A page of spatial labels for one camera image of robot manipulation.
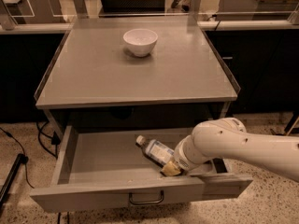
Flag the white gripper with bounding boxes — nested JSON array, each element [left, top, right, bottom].
[[161, 137, 203, 176]]

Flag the blue plastic water bottle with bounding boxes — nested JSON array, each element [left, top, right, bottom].
[[136, 135, 174, 167]]

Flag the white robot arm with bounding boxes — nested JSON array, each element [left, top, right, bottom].
[[162, 118, 299, 182]]

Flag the grey open drawer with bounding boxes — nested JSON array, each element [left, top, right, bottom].
[[30, 126, 252, 213]]

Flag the grey counter cabinet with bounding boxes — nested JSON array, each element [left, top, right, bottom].
[[36, 16, 240, 135]]

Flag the wheeled cart base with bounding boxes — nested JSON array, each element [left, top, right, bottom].
[[282, 111, 299, 136]]

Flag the white ceramic bowl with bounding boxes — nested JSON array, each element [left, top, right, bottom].
[[123, 29, 158, 57]]

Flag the black floor bar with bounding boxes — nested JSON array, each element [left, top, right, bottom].
[[0, 153, 28, 208]]

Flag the dark chair back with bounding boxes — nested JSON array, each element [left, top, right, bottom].
[[99, 0, 165, 17]]

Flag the metal drawer handle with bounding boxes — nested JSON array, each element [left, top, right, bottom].
[[128, 190, 165, 207]]

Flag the black power cable cluster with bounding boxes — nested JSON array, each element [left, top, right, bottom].
[[36, 121, 61, 159]]

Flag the black floor cable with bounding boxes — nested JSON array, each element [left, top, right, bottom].
[[0, 127, 36, 189]]

